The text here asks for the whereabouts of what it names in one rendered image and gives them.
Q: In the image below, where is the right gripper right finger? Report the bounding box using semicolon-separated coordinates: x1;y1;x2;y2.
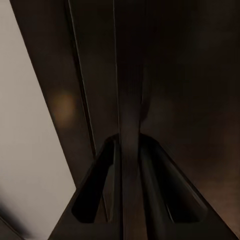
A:
138;133;240;240

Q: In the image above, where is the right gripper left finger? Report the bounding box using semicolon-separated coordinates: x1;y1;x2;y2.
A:
48;133;124;240

